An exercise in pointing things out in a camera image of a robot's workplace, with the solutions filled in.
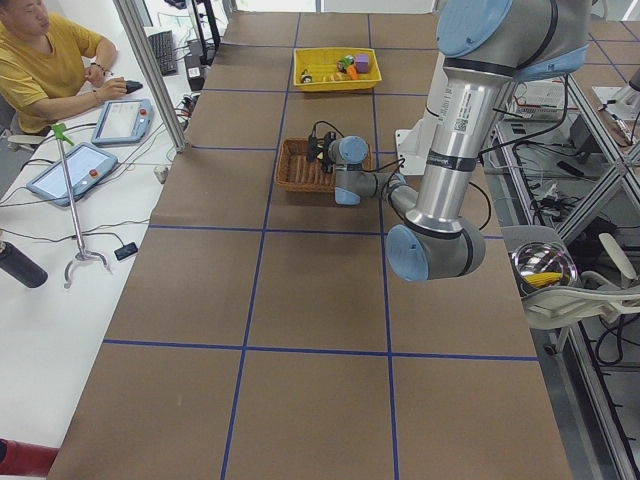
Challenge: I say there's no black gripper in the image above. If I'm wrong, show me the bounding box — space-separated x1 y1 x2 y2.
318 152 335 173

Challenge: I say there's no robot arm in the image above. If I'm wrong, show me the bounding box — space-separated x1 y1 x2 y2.
323 1 592 282

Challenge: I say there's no brown wicker basket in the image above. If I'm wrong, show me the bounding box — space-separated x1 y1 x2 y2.
275 137 375 196

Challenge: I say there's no yellow woven tray basket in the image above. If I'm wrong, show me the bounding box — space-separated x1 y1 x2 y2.
293 47 382 92

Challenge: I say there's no toy croissant bread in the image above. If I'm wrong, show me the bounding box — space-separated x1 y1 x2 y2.
323 72 349 82

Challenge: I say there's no orange toy carrot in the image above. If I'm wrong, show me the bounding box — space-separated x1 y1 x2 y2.
346 65 359 81

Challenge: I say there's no purple foam block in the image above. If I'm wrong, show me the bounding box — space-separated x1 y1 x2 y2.
354 53 370 74

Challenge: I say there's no black power strip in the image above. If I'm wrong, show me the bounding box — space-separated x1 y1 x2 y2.
174 92 200 128

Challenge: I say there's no black box with label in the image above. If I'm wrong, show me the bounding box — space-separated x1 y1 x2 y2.
184 53 209 92

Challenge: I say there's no black keyboard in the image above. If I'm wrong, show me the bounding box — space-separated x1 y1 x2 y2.
147 30 178 76

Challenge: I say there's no black computer mouse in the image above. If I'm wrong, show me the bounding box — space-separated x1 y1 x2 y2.
125 80 143 94

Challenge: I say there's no teach pendant far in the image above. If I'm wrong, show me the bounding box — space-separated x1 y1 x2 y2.
91 99 153 147

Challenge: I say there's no teach pendant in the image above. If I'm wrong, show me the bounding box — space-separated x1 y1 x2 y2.
26 142 117 207
91 99 153 147

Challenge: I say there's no small black device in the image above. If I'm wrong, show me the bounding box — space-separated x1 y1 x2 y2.
114 242 138 261

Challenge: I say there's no steel bowl with corn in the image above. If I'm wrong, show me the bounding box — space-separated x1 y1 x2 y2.
511 242 579 295

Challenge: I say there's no teach pendant near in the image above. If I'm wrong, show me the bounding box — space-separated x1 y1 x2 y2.
26 142 117 207

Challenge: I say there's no man in yellow shirt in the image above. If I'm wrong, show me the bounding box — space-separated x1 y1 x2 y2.
1 1 127 134

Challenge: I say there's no black thermos bottle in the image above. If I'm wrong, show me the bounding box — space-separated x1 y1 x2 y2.
1 241 48 288

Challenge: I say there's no red cylinder roll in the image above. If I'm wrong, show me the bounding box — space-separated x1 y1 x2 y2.
1 439 59 478

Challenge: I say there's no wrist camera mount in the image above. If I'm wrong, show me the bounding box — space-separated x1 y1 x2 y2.
306 130 337 162

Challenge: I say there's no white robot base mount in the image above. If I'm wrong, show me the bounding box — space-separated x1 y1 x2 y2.
394 114 471 177

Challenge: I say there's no aluminium frame post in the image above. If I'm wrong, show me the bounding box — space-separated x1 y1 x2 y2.
113 0 187 153

